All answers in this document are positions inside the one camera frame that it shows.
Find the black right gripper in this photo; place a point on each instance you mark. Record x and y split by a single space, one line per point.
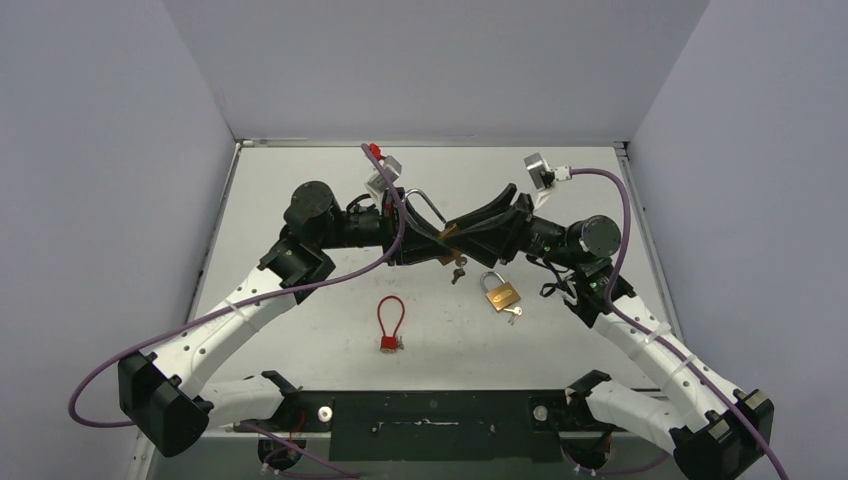
519 221

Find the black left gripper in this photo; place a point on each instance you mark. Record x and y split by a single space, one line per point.
420 240

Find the small key bunch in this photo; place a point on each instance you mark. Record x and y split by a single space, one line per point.
459 269

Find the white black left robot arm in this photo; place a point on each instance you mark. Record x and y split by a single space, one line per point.
168 394

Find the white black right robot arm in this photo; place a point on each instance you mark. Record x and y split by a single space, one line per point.
712 428

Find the brass padlock with key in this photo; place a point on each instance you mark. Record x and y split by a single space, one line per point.
501 295

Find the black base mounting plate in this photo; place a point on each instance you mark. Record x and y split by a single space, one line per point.
469 425

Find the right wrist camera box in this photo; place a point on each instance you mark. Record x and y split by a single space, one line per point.
544 177

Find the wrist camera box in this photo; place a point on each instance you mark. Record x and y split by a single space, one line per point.
377 183
544 177

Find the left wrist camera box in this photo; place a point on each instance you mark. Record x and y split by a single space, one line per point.
377 183

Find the red cable padlock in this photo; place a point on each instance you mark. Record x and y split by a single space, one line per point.
390 341

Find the aluminium table edge rail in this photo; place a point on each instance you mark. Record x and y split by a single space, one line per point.
624 160

